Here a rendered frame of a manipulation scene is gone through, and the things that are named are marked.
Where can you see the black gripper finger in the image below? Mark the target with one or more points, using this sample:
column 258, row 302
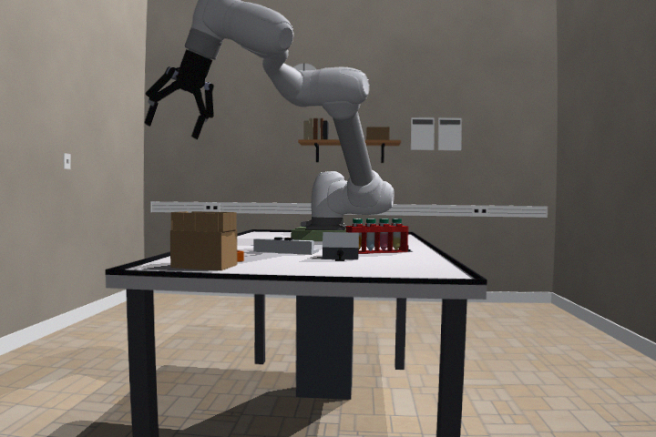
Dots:
column 155, row 94
column 205, row 113

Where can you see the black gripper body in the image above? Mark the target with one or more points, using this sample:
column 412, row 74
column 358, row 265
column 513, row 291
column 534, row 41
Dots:
column 194, row 67

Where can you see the white key panel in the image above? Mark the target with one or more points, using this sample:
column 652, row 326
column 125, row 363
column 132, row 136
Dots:
column 340, row 245

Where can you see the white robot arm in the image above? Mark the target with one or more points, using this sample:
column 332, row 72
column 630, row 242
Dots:
column 340, row 90

